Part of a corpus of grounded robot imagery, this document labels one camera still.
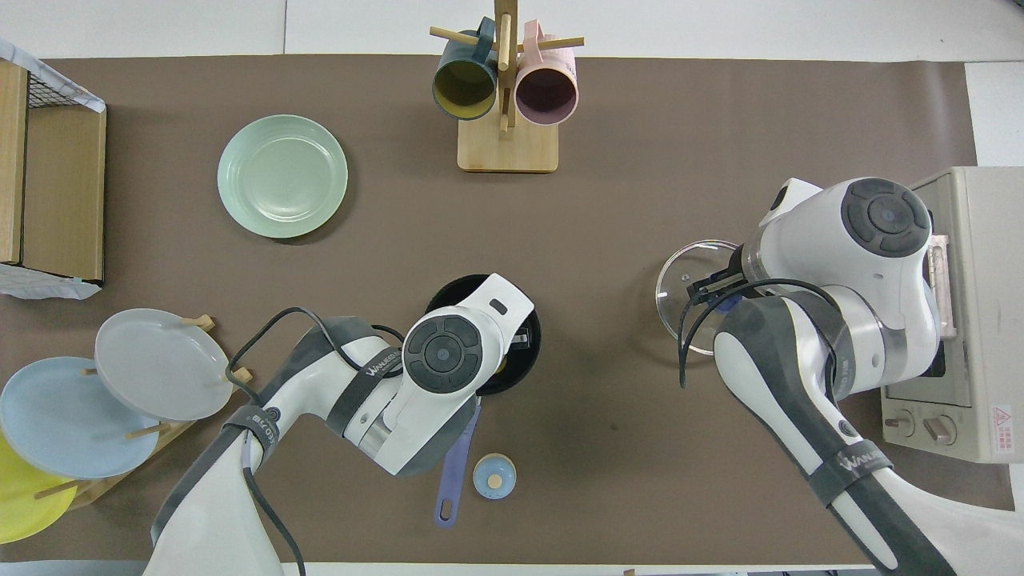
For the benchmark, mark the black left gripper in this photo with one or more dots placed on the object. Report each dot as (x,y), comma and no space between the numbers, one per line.
(522,340)

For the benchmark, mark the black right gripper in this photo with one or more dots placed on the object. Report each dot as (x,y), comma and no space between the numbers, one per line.
(730,272)

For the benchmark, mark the glass lid blue knob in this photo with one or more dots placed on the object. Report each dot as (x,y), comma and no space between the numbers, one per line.
(688,264)

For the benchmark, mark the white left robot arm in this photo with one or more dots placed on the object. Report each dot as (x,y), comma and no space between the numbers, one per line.
(448,352)

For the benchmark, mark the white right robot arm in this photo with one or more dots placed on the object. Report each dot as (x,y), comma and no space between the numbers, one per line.
(872,240)

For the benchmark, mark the light green plate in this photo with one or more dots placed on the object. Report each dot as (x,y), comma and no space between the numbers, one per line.
(282,176)

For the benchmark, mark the grey plate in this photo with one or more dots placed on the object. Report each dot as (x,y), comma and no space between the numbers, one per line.
(160,364)

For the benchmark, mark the wooden plate rack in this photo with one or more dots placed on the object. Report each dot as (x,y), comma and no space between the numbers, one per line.
(100,484)

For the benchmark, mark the light blue plate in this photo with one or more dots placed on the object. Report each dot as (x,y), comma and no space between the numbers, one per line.
(64,420)

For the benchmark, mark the yellow plate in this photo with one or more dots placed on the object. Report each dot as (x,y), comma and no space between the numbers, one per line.
(24,500)

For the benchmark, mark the dark blue saucepan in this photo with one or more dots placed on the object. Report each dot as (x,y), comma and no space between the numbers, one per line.
(452,480)

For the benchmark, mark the brown table mat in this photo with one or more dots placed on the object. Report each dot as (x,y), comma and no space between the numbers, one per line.
(640,144)

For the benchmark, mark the wooden mug rack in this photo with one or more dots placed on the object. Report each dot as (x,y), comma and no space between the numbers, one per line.
(508,148)

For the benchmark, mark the pink ribbed mug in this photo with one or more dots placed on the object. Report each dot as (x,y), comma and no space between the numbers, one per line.
(546,94)

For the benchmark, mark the dark teal mug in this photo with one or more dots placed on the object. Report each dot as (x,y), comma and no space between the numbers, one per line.
(464,88)

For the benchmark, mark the beige toaster oven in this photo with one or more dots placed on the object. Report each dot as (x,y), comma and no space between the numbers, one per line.
(984,320)

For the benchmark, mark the white patterned plastic sheet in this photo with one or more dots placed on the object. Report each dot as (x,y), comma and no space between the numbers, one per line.
(88,100)
(48,286)

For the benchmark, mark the light wooden board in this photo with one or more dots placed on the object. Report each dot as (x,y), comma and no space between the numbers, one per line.
(10,160)

